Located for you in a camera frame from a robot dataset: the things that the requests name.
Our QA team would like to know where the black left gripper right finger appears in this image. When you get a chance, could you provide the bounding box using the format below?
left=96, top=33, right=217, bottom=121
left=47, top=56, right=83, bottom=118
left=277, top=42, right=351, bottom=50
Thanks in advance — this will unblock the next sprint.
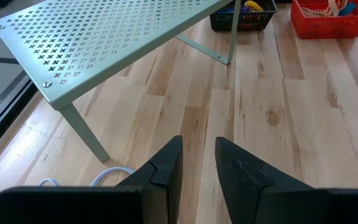
left=215, top=137, right=315, bottom=224

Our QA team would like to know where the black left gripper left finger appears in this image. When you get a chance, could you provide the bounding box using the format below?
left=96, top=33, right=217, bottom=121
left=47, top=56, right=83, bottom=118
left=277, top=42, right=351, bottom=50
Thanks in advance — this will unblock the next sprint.
left=116, top=135, right=183, bottom=224

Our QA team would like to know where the black plastic basket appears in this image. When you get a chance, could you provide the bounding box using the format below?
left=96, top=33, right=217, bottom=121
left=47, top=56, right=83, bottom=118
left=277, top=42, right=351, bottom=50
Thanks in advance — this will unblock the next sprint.
left=209, top=0, right=278, bottom=32

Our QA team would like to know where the yellow spiral wrist keychain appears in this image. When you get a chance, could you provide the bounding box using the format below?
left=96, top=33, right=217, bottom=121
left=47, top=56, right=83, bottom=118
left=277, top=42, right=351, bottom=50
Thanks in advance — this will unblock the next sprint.
left=244, top=0, right=264, bottom=12

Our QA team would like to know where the red-orange plastic basket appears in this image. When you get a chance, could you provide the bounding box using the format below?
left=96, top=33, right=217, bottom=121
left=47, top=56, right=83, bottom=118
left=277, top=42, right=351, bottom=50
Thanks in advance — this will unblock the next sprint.
left=290, top=0, right=358, bottom=40

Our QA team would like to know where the green perforated metal shelf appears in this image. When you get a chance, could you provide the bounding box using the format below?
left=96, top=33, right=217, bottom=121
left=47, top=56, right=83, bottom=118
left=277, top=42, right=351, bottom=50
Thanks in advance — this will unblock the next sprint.
left=0, top=0, right=242, bottom=163

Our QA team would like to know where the black table frame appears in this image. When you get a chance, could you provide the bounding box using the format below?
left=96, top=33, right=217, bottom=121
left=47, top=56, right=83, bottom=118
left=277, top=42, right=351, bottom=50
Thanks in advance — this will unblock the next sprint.
left=0, top=70, right=39, bottom=162

